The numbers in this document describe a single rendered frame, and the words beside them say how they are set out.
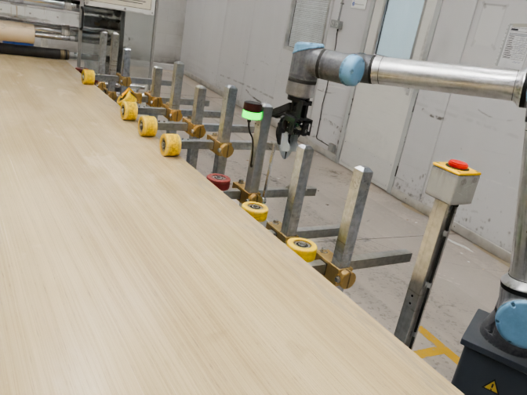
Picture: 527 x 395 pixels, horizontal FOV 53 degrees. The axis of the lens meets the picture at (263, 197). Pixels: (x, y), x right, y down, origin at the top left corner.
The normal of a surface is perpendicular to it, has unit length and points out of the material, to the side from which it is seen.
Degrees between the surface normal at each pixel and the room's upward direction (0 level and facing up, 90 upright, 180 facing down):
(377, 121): 90
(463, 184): 90
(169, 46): 90
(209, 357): 0
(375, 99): 90
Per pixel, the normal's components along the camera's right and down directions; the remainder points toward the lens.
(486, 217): -0.88, 0.01
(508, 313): -0.47, 0.30
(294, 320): 0.17, -0.93
